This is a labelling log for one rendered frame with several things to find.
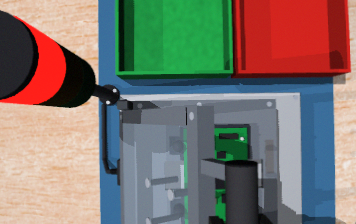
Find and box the red bin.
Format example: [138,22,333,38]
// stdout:
[231,0,351,78]

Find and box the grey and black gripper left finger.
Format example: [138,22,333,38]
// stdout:
[208,216,225,224]

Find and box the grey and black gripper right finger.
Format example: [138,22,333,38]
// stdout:
[259,215,273,224]

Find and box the green circuit board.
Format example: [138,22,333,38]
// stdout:
[214,128,248,224]

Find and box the green bin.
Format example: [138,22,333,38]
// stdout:
[115,0,233,80]

